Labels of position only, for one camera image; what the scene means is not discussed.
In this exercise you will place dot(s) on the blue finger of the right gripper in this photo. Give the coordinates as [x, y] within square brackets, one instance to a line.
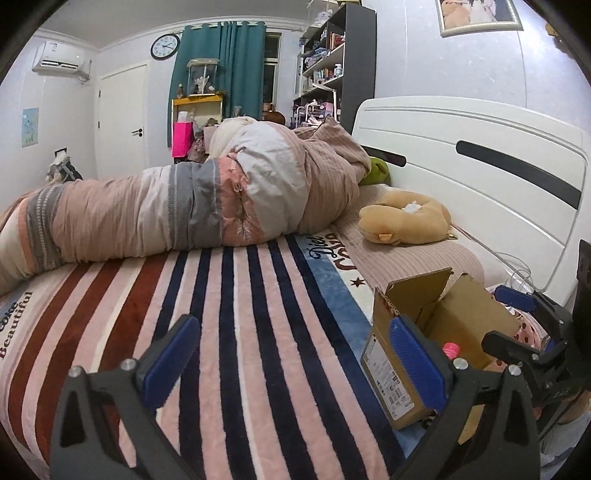
[514, 298]
[552, 347]

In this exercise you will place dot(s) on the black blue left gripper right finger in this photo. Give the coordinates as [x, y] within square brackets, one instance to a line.
[485, 428]

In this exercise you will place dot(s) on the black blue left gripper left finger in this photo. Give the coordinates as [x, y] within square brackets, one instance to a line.
[105, 426]

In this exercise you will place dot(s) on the red cylindrical bottle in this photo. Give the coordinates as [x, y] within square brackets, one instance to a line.
[451, 350]

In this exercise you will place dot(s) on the brown cardboard box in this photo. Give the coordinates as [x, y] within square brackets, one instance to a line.
[459, 311]

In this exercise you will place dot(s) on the white bed headboard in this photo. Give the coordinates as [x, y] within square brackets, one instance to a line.
[515, 180]

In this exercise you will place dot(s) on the tan plush toy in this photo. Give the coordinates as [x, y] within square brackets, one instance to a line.
[405, 218]

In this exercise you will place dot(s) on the pink ribbed pillow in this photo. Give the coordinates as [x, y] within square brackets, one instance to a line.
[382, 264]

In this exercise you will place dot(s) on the green plush toy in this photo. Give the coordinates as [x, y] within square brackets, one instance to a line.
[379, 173]

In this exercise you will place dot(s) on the striped plush blanket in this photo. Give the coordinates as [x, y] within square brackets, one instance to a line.
[273, 390]

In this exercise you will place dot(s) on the rolled pink grey duvet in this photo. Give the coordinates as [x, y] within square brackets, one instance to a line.
[260, 181]

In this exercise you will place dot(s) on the dark bookshelf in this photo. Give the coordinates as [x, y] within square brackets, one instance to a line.
[336, 65]

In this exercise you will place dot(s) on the pink bag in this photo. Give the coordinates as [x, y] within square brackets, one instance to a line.
[182, 139]

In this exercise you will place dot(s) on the white door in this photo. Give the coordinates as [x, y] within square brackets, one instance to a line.
[120, 118]

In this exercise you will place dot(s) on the yellow shelf unit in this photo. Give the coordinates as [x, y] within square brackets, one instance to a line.
[199, 110]

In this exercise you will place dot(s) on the teal curtain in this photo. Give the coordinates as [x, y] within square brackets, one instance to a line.
[239, 50]

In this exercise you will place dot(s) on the glass display case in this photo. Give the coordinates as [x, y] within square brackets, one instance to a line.
[202, 76]

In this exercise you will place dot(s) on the white air conditioner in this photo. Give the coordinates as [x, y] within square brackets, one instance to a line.
[59, 59]

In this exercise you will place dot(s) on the framed wall picture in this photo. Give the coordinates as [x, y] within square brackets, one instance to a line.
[459, 17]

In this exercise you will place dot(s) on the blue wall poster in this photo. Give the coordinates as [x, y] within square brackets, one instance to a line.
[29, 127]

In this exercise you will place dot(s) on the round wall clock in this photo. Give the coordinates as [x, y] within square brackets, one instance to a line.
[165, 46]

